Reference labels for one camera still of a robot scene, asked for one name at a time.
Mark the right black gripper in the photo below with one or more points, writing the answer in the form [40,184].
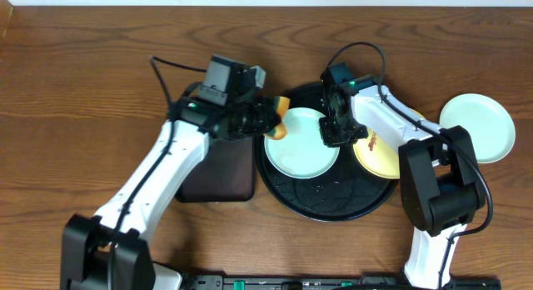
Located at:
[331,140]

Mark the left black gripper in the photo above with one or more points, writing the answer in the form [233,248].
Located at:
[258,119]

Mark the green and yellow sponge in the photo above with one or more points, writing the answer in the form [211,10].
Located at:
[276,129]

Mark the pale green plate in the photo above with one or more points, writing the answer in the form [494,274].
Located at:
[490,126]
[301,154]

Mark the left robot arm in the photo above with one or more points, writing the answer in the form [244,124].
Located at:
[110,250]

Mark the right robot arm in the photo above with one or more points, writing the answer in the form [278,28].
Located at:
[441,185]

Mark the black rectangular tray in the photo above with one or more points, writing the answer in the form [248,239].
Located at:
[227,174]

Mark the black round tray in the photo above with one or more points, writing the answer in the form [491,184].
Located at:
[345,192]

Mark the yellow plate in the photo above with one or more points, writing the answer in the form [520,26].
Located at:
[375,154]

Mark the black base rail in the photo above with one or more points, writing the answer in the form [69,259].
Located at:
[217,282]

